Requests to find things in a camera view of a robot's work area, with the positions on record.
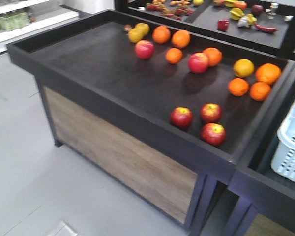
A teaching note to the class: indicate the yellow starfruit large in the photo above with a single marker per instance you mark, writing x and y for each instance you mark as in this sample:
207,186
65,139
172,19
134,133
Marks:
236,13

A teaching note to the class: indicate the black upper produce tray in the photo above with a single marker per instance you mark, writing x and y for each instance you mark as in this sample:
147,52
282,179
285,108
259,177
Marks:
204,20

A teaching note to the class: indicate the orange back left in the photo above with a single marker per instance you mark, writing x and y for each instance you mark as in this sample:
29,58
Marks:
161,34

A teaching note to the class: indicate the red apple front right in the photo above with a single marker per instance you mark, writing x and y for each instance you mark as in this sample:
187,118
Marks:
213,133

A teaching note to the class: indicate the small orange centre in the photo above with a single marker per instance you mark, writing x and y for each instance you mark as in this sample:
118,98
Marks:
174,55

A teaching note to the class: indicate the small orange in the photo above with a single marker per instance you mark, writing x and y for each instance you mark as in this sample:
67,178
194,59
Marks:
174,55
259,91
238,87

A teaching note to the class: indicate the pink red apple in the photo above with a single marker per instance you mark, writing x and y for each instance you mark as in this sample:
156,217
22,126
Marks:
144,49
198,63

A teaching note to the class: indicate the dark purple plum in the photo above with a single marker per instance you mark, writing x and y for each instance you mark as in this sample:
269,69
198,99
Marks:
257,10

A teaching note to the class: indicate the red chili pepper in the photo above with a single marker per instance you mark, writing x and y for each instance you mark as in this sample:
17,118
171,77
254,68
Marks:
265,29

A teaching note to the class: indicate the red apple front left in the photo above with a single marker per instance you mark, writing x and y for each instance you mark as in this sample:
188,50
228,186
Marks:
181,117

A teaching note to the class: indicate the small orange right front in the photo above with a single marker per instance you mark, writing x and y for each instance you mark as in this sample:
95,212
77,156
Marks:
238,87

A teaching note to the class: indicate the small orange far right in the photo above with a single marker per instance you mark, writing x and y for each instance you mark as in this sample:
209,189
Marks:
259,91

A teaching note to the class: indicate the yellow apple front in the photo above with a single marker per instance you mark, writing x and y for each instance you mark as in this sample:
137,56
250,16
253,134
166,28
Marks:
135,35

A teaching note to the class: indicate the orange behind centre apple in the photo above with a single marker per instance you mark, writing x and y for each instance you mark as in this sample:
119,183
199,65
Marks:
214,56

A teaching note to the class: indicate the white store shelf unit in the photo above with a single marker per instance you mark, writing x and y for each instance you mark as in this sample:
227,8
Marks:
22,18

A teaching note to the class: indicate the light blue plastic basket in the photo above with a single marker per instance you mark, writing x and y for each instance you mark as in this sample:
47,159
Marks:
283,161

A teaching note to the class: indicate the large orange far right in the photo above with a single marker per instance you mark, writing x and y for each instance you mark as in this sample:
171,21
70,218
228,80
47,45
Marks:
268,73

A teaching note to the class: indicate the red bell pepper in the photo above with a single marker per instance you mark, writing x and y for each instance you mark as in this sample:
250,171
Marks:
223,24

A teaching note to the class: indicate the yellow apple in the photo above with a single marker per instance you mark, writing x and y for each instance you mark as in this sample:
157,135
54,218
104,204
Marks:
144,27
135,35

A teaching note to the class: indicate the yellow apple back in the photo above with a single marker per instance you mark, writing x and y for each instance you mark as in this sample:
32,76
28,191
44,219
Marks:
144,27

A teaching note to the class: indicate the pink red apple centre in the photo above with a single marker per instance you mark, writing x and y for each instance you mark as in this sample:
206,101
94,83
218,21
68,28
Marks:
198,63

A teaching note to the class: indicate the pink red apple left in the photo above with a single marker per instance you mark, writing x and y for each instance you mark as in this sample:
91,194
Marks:
144,49

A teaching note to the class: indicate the white garlic bulb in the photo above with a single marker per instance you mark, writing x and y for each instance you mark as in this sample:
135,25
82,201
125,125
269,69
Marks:
243,22

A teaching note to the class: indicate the red apple front middle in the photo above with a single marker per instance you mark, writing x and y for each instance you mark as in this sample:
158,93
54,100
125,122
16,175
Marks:
210,113

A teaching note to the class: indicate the yellow citrus right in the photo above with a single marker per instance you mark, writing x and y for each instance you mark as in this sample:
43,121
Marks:
243,68

